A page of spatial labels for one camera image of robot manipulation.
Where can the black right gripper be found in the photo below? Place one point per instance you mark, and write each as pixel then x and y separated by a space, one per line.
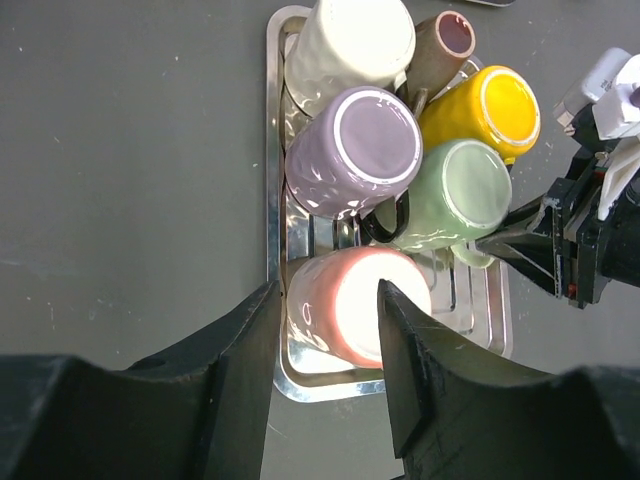
pixel 591 252

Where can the lilac purple mug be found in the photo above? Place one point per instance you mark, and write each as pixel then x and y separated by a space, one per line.
pixel 356 159

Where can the cream white mug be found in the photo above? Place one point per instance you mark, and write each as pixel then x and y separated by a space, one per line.
pixel 345 44

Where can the pink mug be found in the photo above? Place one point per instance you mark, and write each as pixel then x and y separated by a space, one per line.
pixel 332 300

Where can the dark brown red mug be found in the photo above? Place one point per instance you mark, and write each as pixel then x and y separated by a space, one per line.
pixel 443 44

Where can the yellow mug black handle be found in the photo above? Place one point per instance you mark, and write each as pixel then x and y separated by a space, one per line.
pixel 495 106

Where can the light green mug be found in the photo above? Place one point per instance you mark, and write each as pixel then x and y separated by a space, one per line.
pixel 461 193

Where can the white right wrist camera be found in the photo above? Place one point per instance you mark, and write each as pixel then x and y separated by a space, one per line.
pixel 611 86

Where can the strawberry pattern white tray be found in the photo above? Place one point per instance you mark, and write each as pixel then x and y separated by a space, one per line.
pixel 494 3

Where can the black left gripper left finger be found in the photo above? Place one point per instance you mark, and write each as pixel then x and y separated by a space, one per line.
pixel 195 410

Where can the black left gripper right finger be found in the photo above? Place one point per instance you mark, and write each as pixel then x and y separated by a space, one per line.
pixel 459 411

